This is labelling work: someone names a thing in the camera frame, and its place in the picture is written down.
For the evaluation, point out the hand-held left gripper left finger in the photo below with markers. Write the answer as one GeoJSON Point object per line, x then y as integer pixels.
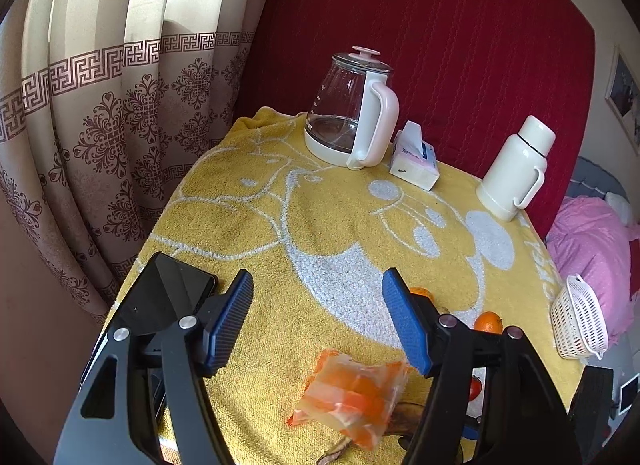
{"type": "Point", "coordinates": [230, 325]}

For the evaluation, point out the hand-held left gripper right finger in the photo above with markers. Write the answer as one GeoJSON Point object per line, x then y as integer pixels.
{"type": "Point", "coordinates": [405, 325]}

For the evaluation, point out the orange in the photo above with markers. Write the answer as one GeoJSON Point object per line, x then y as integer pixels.
{"type": "Point", "coordinates": [489, 323]}
{"type": "Point", "coordinates": [421, 293]}

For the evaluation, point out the white plastic basket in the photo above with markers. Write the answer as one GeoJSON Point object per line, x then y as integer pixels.
{"type": "Point", "coordinates": [580, 320]}

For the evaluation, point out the orange plastic bag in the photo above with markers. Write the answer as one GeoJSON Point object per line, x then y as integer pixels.
{"type": "Point", "coordinates": [350, 395]}

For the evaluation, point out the banana peel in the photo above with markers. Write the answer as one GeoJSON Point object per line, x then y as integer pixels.
{"type": "Point", "coordinates": [405, 417]}

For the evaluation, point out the red-orange persimmon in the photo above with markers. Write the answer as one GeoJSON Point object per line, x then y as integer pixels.
{"type": "Point", "coordinates": [475, 388]}

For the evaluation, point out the white tablet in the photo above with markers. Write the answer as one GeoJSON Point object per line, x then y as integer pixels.
{"type": "Point", "coordinates": [629, 395]}

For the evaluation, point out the black smartphone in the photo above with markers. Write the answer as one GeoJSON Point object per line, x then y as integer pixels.
{"type": "Point", "coordinates": [165, 290]}

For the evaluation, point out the yellow printed towel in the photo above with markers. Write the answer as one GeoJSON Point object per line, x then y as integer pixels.
{"type": "Point", "coordinates": [300, 225]}

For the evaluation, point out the tissue pack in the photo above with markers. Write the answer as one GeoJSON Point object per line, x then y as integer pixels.
{"type": "Point", "coordinates": [412, 165]}

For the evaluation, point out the pink quilt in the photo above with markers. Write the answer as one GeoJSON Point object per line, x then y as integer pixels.
{"type": "Point", "coordinates": [590, 240]}

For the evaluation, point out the white thermos flask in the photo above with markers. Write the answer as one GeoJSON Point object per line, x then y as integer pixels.
{"type": "Point", "coordinates": [510, 170]}

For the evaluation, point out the white pillow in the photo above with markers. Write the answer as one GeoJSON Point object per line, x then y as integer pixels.
{"type": "Point", "coordinates": [620, 205]}

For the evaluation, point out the grey bed headboard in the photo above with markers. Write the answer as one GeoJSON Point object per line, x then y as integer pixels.
{"type": "Point", "coordinates": [592, 177]}

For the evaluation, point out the patterned beige curtain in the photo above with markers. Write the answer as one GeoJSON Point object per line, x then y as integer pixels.
{"type": "Point", "coordinates": [125, 120]}

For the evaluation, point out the red quilted cloth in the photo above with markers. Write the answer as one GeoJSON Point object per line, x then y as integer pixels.
{"type": "Point", "coordinates": [450, 20]}

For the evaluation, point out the framed wall picture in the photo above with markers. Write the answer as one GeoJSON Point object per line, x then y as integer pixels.
{"type": "Point", "coordinates": [622, 90]}

